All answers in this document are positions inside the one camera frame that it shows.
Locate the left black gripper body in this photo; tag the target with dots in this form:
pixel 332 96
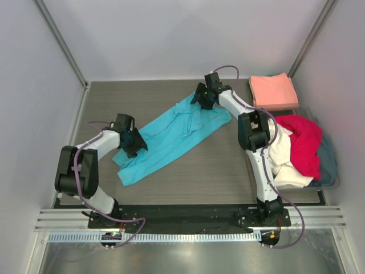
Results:
pixel 135 143

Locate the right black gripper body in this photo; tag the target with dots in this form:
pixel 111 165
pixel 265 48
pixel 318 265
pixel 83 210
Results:
pixel 203 99

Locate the turquoise t shirt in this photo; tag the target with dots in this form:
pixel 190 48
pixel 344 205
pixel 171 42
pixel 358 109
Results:
pixel 169 137

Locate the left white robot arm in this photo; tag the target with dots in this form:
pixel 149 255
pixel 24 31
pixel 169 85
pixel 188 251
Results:
pixel 77 173

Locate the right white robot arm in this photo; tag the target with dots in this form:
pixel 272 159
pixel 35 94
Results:
pixel 253 137

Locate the folded green t shirt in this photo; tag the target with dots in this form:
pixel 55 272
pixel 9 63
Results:
pixel 249 87

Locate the folded pink t shirt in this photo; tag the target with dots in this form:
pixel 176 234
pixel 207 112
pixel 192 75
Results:
pixel 274 93

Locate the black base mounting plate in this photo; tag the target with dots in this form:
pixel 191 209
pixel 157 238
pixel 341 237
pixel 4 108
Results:
pixel 200 219

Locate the clear plastic bin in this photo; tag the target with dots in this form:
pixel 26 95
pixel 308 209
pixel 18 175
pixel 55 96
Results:
pixel 273 133

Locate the red t shirt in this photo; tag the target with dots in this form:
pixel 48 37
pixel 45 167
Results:
pixel 305 139

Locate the cream t shirt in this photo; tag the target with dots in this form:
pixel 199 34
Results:
pixel 286 175

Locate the teal grey t shirt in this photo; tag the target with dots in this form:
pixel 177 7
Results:
pixel 328 165

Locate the slotted grey cable duct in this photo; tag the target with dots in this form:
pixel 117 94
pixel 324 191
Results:
pixel 114 237

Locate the left aluminium frame post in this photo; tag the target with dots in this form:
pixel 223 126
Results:
pixel 46 15

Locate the aluminium frame post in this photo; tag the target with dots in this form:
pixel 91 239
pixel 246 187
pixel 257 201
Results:
pixel 318 25
pixel 46 15

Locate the right aluminium frame post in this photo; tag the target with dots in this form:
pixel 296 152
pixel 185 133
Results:
pixel 318 25

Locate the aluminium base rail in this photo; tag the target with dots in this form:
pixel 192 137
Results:
pixel 73 220

